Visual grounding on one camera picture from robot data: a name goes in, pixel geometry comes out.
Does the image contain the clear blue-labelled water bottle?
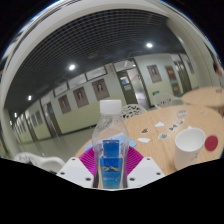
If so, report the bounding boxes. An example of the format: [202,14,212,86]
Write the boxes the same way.
[91,99,131,190]

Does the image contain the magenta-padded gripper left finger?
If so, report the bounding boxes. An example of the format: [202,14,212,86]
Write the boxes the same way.
[56,147,96,189]

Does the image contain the dark-framed glass door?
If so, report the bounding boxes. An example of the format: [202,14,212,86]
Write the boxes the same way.
[116,67,150,106]

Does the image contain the white mug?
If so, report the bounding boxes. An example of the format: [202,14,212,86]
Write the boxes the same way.
[173,127,206,171]

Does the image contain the framed wall portraits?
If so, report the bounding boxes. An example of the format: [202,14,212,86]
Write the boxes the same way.
[31,61,196,126]

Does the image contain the round ceiling lights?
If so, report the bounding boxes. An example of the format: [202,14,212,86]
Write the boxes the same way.
[12,41,154,118]

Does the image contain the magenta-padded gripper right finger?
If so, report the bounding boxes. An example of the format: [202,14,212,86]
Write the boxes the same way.
[126,146,166,188]

